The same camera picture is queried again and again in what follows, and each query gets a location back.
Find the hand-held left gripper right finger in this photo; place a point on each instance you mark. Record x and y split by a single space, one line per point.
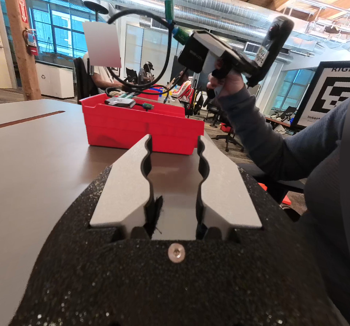
227 194

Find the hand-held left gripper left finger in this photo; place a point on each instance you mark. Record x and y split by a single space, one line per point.
123 194

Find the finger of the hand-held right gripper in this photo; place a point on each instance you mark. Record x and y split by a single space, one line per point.
216 44

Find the red plastic bin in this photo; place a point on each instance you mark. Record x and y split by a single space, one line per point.
123 129

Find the person's right forearm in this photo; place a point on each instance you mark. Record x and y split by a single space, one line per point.
251 129

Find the person's right hand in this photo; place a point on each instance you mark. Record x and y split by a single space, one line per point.
232 83

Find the black office chair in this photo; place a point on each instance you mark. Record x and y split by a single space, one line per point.
82 85
228 137

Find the black framed marker sign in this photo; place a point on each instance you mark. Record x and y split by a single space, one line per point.
328 96

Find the person's body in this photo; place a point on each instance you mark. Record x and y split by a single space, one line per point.
328 222

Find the black round disc on pole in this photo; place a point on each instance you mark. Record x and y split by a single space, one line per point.
95 6

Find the white recycling cabinet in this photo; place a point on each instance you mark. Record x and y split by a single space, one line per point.
54 81

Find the wooden pillar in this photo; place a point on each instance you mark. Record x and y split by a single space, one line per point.
22 57

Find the red fire extinguisher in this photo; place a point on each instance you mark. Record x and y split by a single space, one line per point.
32 44

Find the red white sign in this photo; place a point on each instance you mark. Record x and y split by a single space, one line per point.
22 10

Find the silver air duct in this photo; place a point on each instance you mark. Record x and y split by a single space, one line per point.
218 11

